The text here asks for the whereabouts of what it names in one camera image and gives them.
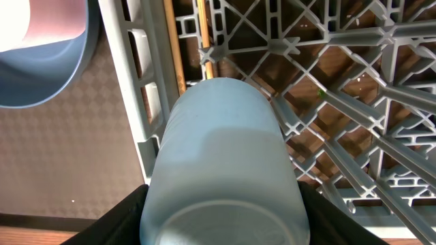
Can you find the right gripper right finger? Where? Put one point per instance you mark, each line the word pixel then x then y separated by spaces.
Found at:
pixel 330 226

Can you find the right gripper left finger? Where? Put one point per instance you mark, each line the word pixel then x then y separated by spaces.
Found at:
pixel 120 225

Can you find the light blue cup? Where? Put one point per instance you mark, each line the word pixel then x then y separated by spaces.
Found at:
pixel 223 174

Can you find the pink cup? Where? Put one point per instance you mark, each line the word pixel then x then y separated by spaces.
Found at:
pixel 29 23

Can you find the grey dishwasher rack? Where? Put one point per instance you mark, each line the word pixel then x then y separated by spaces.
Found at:
pixel 351 84

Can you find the brown serving tray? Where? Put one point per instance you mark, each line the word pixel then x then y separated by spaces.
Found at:
pixel 67 162

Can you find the wooden chopstick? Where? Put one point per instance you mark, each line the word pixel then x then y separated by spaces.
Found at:
pixel 175 48
pixel 204 35

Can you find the dark blue plate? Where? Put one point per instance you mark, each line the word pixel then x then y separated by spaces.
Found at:
pixel 32 76

